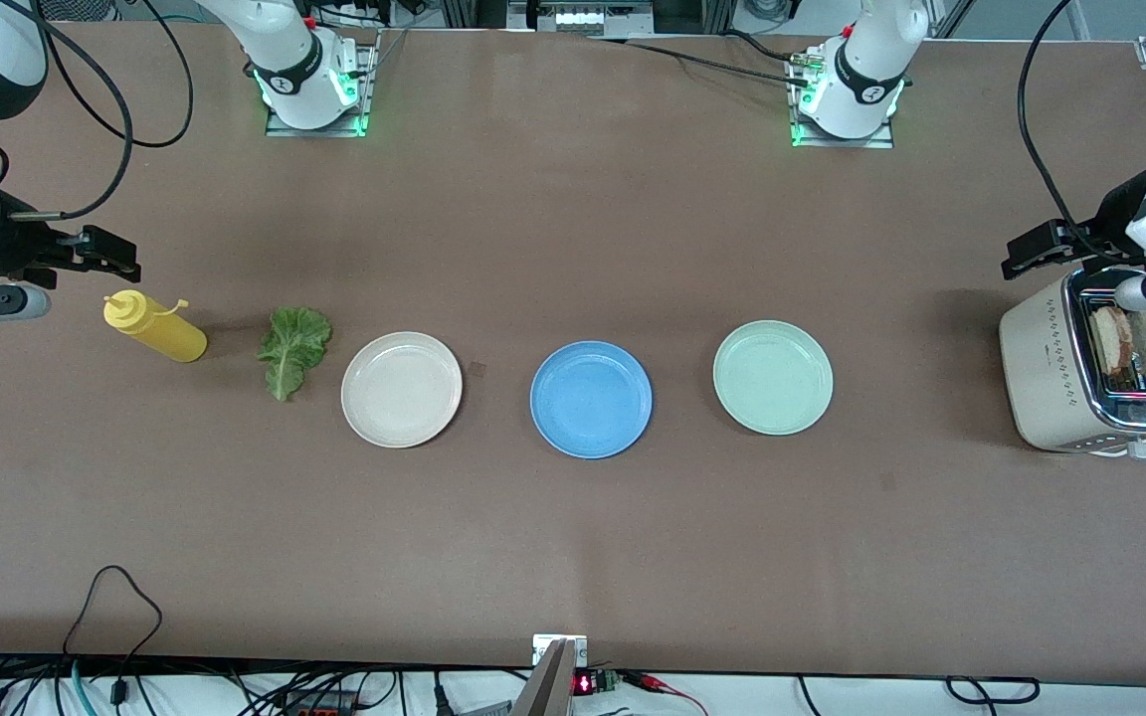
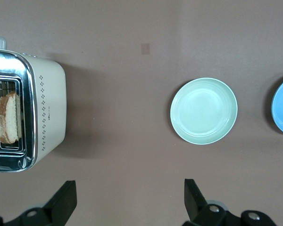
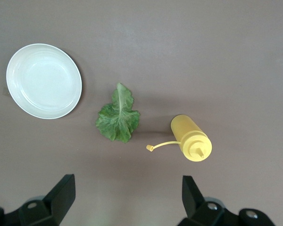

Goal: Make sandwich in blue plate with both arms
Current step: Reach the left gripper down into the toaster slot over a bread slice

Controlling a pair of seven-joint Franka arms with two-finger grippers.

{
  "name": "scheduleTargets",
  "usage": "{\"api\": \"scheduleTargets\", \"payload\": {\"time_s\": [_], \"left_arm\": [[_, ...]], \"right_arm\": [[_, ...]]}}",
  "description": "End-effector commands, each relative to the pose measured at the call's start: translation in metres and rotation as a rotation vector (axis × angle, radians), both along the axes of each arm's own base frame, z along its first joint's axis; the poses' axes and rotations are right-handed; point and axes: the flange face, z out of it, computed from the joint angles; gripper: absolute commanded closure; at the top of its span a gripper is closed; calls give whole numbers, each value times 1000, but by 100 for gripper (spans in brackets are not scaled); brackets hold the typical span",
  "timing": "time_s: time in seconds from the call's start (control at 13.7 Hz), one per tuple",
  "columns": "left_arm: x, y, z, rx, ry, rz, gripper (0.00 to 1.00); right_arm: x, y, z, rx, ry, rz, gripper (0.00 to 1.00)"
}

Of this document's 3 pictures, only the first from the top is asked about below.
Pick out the yellow mustard squeeze bottle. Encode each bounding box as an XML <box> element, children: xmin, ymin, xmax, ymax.
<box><xmin>102</xmin><ymin>289</ymin><xmax>209</xmax><ymax>364</ymax></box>

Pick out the square bread slice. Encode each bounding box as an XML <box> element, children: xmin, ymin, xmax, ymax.
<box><xmin>1089</xmin><ymin>305</ymin><xmax>1135</xmax><ymax>378</ymax></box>

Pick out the green lettuce leaf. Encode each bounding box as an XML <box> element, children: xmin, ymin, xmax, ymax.
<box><xmin>257</xmin><ymin>306</ymin><xmax>333</xmax><ymax>403</ymax></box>

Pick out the mint green round plate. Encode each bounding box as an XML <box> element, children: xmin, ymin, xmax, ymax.
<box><xmin>712</xmin><ymin>319</ymin><xmax>835</xmax><ymax>437</ymax></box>

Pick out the beige round plate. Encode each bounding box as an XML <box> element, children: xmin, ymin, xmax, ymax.
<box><xmin>340</xmin><ymin>331</ymin><xmax>464</xmax><ymax>449</ymax></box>

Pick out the blue round plate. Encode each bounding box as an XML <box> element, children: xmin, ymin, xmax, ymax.
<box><xmin>529</xmin><ymin>340</ymin><xmax>654</xmax><ymax>460</ymax></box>

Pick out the cream and chrome toaster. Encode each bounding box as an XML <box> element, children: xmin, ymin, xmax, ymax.
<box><xmin>998</xmin><ymin>267</ymin><xmax>1146</xmax><ymax>456</ymax></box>

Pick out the checkered black white fabric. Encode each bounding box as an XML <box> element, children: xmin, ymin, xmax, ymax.
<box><xmin>36</xmin><ymin>0</ymin><xmax>121</xmax><ymax>23</ymax></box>

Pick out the orange power strip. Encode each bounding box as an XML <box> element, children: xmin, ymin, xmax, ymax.
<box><xmin>280</xmin><ymin>694</ymin><xmax>360</xmax><ymax>716</ymax></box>

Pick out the grey equipment box with lights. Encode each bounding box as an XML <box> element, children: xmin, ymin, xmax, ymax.
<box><xmin>508</xmin><ymin>0</ymin><xmax>656</xmax><ymax>36</ymax></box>

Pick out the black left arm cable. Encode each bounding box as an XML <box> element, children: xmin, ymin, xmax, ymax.
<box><xmin>1018</xmin><ymin>0</ymin><xmax>1131</xmax><ymax>262</ymax></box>

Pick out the white toaster power cord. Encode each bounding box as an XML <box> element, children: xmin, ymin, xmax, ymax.
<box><xmin>1080</xmin><ymin>436</ymin><xmax>1146</xmax><ymax>461</ymax></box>

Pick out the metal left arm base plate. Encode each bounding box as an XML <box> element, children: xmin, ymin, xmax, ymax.
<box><xmin>790</xmin><ymin>55</ymin><xmax>895</xmax><ymax>150</ymax></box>

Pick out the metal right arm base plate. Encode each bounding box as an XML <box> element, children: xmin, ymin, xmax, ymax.
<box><xmin>265</xmin><ymin>40</ymin><xmax>368</xmax><ymax>138</ymax></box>

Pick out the thin black looped cable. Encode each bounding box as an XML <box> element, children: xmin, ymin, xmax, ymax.
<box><xmin>61</xmin><ymin>565</ymin><xmax>164</xmax><ymax>716</ymax></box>

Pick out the black cable across table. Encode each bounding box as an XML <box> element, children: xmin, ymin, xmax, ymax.
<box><xmin>583</xmin><ymin>35</ymin><xmax>813</xmax><ymax>89</ymax></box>

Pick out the aluminium frame post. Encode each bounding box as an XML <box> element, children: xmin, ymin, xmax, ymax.
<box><xmin>439</xmin><ymin>0</ymin><xmax>506</xmax><ymax>31</ymax></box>

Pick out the black coiled cable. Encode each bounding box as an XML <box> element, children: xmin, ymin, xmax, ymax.
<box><xmin>946</xmin><ymin>676</ymin><xmax>1042</xmax><ymax>705</ymax></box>

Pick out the red wire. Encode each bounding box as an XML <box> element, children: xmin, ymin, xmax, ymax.
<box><xmin>623</xmin><ymin>671</ymin><xmax>708</xmax><ymax>716</ymax></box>

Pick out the grey metal camera bracket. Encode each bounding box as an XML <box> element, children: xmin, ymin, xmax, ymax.
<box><xmin>531</xmin><ymin>633</ymin><xmax>590</xmax><ymax>716</ymax></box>

